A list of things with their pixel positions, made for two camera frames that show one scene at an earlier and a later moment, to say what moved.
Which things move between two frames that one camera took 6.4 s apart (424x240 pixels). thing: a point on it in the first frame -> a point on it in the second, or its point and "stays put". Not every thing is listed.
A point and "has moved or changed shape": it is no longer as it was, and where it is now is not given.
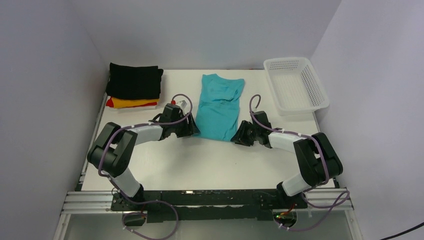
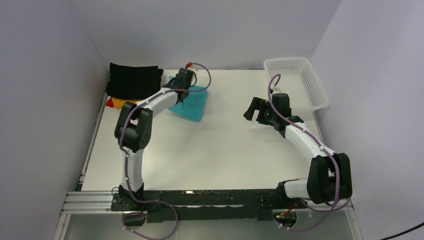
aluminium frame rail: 77,202 stays put
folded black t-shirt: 134,82 stays put
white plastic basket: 296,86 stays put
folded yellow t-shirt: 119,102 stays put
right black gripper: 247,133 -> 259,112
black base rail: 165,206 stays put
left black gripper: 185,125 -> 181,94
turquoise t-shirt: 218,112 has moved or changed shape
